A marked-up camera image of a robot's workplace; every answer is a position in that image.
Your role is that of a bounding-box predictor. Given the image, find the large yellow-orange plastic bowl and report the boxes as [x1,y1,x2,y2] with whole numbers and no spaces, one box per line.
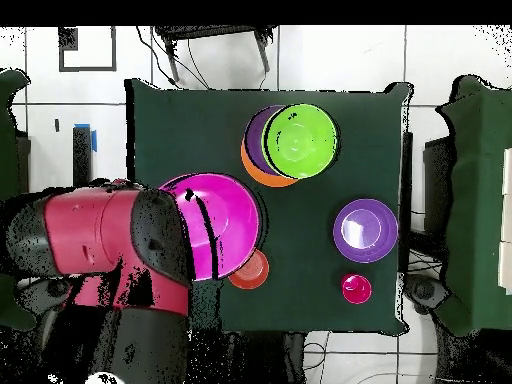
[239,141,299,188]

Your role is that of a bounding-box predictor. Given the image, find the green cloth side table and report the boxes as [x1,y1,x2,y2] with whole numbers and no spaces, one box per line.
[0,67,37,332]
[433,74,512,338]

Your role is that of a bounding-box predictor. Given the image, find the red-orange plastic bowl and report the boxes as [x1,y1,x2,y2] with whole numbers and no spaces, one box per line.
[227,249,270,290]

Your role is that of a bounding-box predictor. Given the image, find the green plastic bowl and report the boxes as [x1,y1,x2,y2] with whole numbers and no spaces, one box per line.
[261,102,340,180]

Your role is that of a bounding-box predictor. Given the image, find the black metal stand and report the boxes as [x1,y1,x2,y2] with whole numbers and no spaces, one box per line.
[153,25,278,83]

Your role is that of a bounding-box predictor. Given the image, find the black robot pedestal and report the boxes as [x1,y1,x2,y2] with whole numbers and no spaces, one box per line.
[223,331,307,384]

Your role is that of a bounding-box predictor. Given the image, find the black table frame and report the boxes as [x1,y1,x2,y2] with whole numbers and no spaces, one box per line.
[399,131,453,277]
[15,124,98,189]

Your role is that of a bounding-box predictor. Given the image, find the large pink plastic bowl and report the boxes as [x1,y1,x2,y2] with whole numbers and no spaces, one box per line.
[158,172,263,282]

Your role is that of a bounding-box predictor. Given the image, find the white boxes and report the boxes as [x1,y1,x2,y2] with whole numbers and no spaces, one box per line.
[497,147,512,295]

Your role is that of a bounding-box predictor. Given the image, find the black floor stand base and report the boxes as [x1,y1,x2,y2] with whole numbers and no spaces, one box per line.
[403,273,451,315]
[15,275,75,317]

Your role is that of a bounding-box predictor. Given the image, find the red plastic cup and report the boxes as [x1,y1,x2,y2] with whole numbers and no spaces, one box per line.
[340,273,373,305]

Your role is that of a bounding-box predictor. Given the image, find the dark green table cloth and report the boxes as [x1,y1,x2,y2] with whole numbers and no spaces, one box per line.
[124,78,413,335]

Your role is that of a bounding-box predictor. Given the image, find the purple plastic bowl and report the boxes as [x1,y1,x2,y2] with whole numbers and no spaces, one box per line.
[332,198,399,264]
[242,104,287,177]

